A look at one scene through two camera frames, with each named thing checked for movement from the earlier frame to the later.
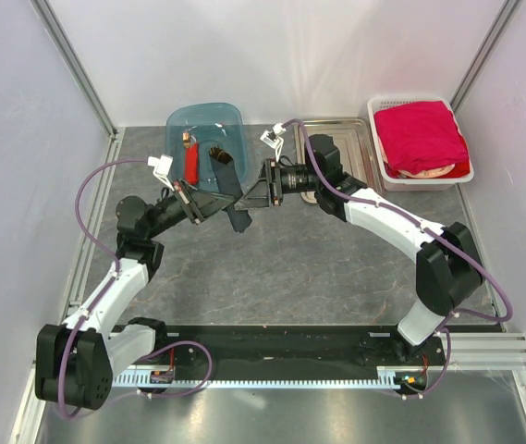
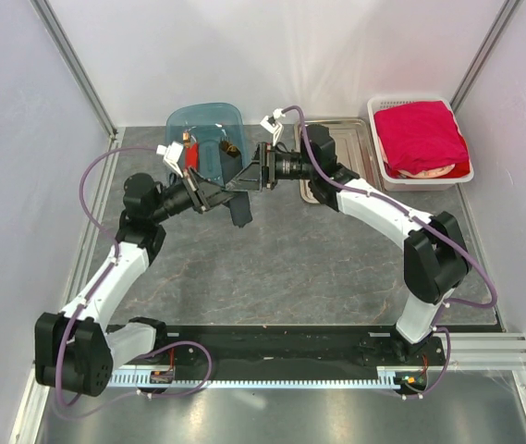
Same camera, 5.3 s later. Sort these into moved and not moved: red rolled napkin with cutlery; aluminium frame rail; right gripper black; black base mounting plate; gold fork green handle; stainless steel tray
Moved: gold fork green handle; right gripper black
Not moved: aluminium frame rail; black base mounting plate; red rolled napkin with cutlery; stainless steel tray
